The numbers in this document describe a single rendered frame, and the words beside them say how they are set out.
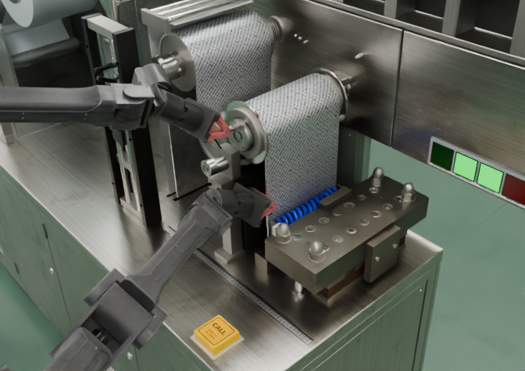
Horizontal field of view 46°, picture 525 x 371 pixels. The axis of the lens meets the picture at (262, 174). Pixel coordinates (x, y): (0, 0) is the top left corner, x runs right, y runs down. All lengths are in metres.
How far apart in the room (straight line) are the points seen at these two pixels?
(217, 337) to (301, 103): 0.54
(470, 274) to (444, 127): 1.61
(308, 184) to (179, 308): 0.42
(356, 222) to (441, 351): 1.23
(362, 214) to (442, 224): 1.74
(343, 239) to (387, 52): 0.43
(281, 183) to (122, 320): 0.64
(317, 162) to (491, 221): 1.91
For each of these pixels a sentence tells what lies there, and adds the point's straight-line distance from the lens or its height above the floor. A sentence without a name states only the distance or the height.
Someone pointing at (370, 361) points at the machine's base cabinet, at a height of 0.68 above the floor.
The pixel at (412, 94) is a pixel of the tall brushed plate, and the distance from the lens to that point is 1.45.
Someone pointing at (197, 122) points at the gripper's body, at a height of 1.33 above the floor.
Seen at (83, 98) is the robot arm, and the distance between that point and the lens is 1.18.
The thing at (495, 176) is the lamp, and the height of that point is 1.19.
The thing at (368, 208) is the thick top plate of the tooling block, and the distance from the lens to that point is 1.52.
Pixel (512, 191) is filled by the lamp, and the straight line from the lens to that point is 1.39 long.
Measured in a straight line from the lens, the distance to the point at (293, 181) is 1.46.
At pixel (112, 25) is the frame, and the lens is 1.50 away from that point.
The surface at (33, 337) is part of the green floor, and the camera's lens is 2.78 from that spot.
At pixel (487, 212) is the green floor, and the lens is 3.36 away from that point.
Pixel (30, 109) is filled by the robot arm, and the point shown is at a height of 1.44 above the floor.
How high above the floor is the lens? 1.93
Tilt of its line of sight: 34 degrees down
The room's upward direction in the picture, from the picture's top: 2 degrees counter-clockwise
